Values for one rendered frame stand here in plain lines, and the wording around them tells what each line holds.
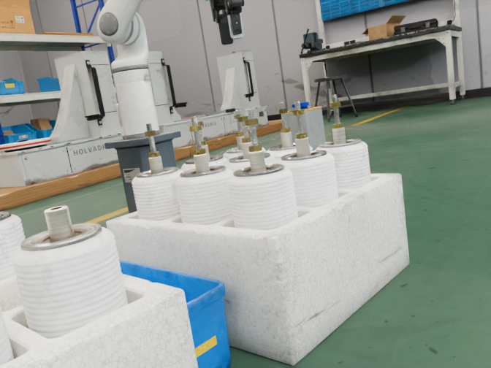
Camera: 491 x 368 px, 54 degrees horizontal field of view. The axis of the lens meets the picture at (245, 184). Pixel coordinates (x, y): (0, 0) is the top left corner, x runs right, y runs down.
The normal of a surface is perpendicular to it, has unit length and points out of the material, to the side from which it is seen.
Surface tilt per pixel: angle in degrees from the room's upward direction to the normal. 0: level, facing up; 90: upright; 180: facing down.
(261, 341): 90
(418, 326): 0
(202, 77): 90
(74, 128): 90
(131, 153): 93
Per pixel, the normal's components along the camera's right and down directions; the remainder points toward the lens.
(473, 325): -0.15, -0.97
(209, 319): 0.74, 0.04
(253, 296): -0.65, 0.23
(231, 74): -0.55, -0.16
